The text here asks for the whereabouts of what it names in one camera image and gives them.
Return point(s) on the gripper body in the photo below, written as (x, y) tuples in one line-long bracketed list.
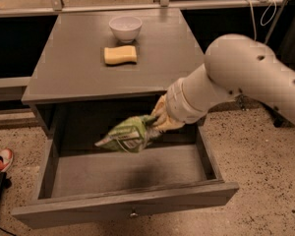
[(174, 106)]

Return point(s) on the green jalapeno chip bag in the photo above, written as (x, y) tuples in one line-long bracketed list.
[(131, 135)]

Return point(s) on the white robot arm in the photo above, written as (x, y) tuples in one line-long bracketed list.
[(234, 64)]

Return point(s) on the open grey top drawer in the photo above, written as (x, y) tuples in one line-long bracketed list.
[(80, 183)]

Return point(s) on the yellow sponge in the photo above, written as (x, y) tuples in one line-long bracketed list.
[(119, 55)]

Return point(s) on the grey wooden nightstand cabinet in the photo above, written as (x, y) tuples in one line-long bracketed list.
[(71, 66)]

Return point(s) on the white ceramic bowl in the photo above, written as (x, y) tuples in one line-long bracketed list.
[(125, 28)]

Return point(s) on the thin metal stand rod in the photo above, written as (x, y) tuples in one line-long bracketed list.
[(275, 21)]

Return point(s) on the metal railing frame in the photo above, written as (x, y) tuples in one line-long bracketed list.
[(24, 31)]

